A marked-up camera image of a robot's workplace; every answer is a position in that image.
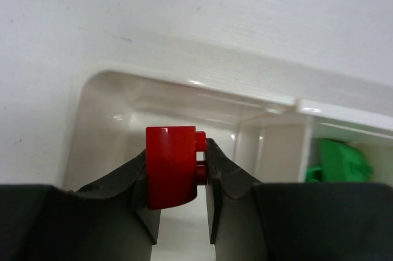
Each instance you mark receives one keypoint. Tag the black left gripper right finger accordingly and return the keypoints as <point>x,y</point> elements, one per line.
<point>251,220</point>

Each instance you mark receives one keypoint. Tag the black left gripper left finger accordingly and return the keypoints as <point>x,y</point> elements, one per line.
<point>107,219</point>

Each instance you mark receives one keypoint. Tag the small red lego piece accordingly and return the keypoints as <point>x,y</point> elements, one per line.
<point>173,171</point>

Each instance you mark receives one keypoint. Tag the white three-compartment container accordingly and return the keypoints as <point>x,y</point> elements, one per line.
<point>271,128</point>

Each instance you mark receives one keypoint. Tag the green lego brick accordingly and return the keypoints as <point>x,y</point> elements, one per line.
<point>338,162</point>

